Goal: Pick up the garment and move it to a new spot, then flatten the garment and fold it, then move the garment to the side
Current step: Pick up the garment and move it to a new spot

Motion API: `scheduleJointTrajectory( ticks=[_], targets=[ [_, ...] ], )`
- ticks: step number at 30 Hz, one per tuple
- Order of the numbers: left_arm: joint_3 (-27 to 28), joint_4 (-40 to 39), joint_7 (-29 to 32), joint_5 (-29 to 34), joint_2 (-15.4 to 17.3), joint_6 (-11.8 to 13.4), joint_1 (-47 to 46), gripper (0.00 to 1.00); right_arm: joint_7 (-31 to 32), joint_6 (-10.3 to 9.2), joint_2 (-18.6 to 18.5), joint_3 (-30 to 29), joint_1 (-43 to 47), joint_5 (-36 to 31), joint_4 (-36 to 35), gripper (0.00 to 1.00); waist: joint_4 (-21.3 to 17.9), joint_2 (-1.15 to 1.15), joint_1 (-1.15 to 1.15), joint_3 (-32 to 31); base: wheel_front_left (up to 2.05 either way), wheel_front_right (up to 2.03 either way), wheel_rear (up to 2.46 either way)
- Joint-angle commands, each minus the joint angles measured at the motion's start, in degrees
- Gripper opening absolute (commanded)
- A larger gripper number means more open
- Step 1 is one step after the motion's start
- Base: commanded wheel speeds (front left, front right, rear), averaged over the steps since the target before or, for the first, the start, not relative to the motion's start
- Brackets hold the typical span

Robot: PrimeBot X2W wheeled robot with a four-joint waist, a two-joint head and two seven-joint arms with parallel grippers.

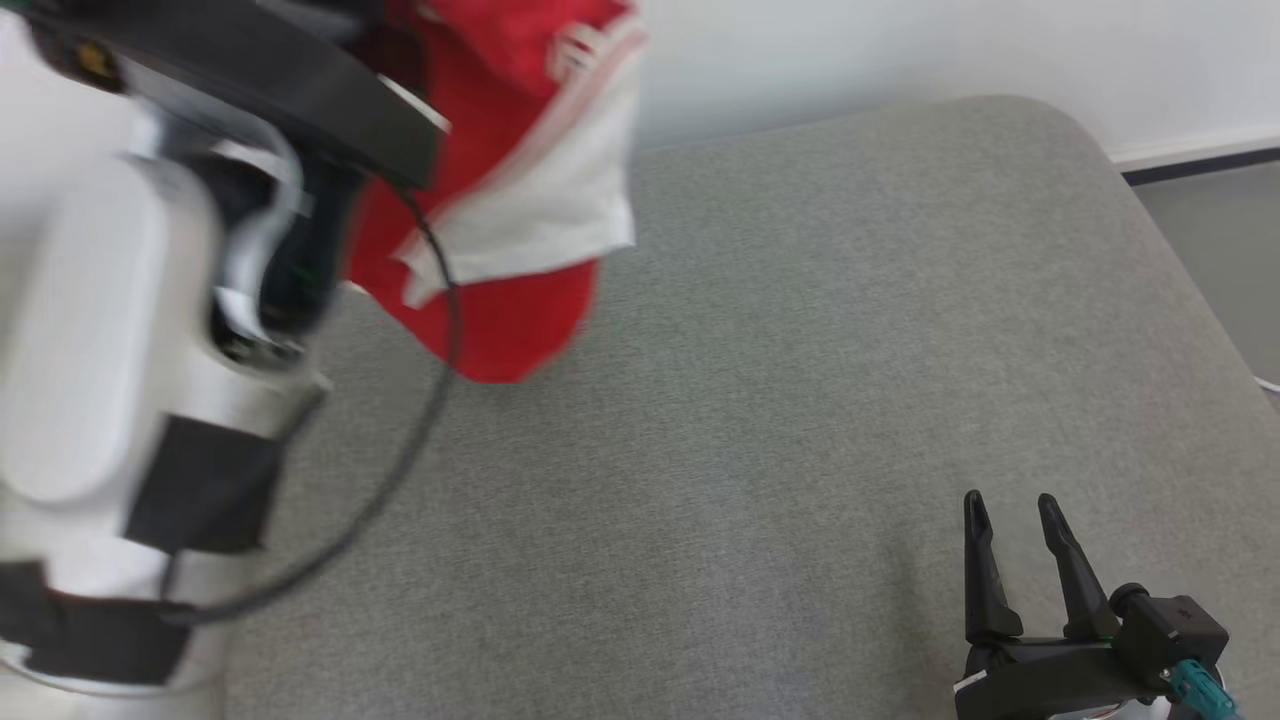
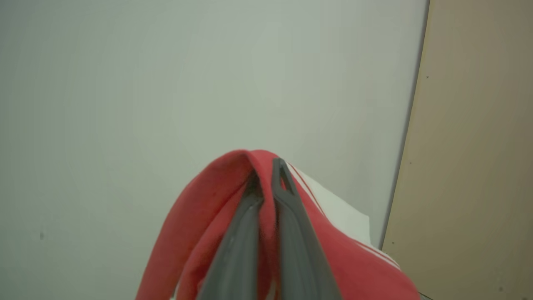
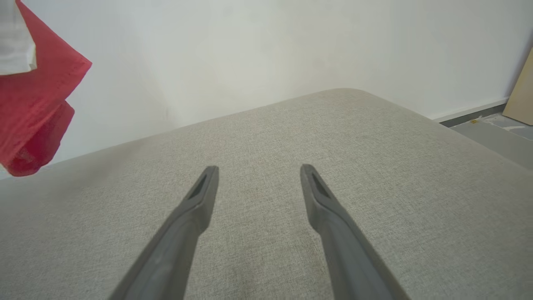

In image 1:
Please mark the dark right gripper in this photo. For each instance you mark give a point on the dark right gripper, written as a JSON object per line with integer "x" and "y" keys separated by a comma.
{"x": 1040, "y": 685}

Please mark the white and dark baseboard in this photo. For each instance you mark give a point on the white and dark baseboard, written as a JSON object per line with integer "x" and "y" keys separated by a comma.
{"x": 1200, "y": 152}

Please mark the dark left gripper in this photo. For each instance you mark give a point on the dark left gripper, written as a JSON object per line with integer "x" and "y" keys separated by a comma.
{"x": 280, "y": 80}

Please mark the red basketball jersey with lettering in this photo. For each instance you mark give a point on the red basketball jersey with lettering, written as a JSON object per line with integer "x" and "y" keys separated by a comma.
{"x": 510, "y": 150}

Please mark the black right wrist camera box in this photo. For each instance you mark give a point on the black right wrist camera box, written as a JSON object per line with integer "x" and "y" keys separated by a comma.
{"x": 1175, "y": 630}

